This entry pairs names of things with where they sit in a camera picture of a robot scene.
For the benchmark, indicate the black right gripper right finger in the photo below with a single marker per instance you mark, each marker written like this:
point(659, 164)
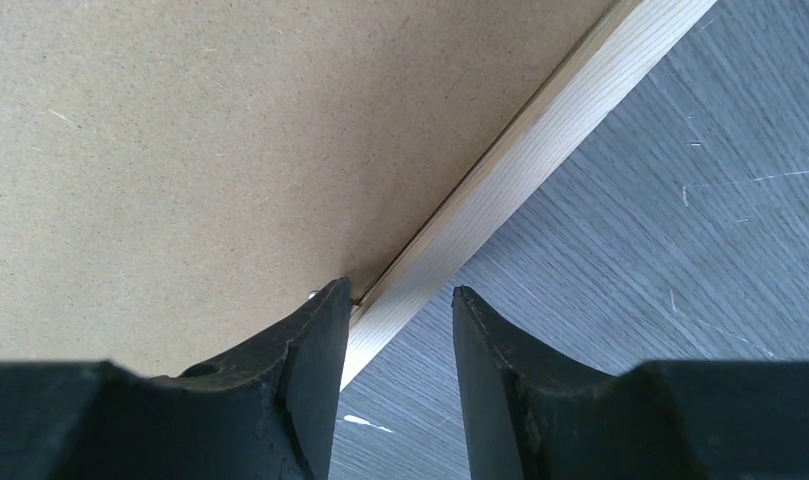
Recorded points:
point(531, 412)

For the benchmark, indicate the brown cardboard backing board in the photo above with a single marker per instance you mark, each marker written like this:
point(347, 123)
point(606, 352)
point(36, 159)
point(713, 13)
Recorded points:
point(177, 175)

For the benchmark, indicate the light wooden picture frame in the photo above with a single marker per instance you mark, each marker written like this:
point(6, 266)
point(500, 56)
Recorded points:
point(601, 70)

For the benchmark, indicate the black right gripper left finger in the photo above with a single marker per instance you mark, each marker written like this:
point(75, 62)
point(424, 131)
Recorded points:
point(263, 409)

